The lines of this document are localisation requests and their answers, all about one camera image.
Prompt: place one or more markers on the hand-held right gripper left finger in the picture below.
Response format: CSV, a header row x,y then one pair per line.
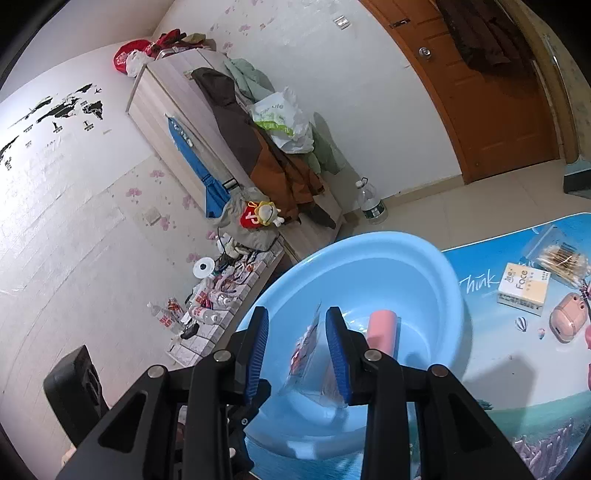
x,y
256,355

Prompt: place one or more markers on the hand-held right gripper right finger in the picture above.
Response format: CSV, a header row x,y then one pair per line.
x,y
339,355

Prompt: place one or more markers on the red crayfish print snack packet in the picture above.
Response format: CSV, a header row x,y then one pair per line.
x,y
307,355

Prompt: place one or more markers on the pink cylinder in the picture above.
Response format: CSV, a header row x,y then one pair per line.
x,y
382,332

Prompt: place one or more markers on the light blue plastic basin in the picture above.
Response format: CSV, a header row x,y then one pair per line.
x,y
392,277

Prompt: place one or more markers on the white yellow tissue pack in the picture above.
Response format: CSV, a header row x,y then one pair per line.
x,y
521,288

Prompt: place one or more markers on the pink earbud case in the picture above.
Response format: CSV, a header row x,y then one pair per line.
x,y
568,318

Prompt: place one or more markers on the clear bag of cotton swabs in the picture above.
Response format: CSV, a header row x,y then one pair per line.
x,y
561,258

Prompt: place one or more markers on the clear bottle red label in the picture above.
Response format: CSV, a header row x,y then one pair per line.
x,y
205,315
164,317

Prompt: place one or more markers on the small black device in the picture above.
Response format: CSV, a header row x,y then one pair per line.
x,y
190,331

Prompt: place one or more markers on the white tape roll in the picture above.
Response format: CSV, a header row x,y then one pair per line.
x,y
197,268

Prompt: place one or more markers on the grey fabric bag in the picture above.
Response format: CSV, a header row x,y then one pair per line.
x,y
249,237

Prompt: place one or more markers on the red white plush toy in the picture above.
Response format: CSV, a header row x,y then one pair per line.
x,y
251,217

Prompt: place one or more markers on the large clear water bottle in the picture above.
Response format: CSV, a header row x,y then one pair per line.
x,y
371,203

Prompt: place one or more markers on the brown orange jacket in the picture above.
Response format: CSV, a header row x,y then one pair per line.
x,y
272,166

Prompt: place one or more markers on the white green plastic bag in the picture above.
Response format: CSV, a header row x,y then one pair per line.
x,y
281,120

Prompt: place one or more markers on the light wood wardrobe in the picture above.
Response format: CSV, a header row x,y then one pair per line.
x,y
161,101

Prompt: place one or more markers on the pale green garment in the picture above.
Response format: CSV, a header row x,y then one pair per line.
x,y
249,76

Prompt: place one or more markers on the brown wooden door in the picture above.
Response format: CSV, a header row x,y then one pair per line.
x,y
485,115

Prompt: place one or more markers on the black world map decal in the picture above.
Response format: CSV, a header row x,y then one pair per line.
x,y
69,108

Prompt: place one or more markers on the round metal door knob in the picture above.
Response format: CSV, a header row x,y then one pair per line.
x,y
425,53

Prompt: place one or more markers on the red fabric bag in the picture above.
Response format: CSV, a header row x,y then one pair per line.
x,y
124,55

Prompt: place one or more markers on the red garment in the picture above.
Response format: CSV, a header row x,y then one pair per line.
x,y
166,39

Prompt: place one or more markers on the metal door latch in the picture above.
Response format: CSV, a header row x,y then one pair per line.
x,y
399,23

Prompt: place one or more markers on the dark brown hanging coat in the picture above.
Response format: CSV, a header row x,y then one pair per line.
x,y
485,37

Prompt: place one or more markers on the white wall socket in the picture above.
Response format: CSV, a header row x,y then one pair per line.
x,y
151,216

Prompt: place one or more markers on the white light switch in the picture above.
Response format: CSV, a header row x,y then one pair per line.
x,y
342,23

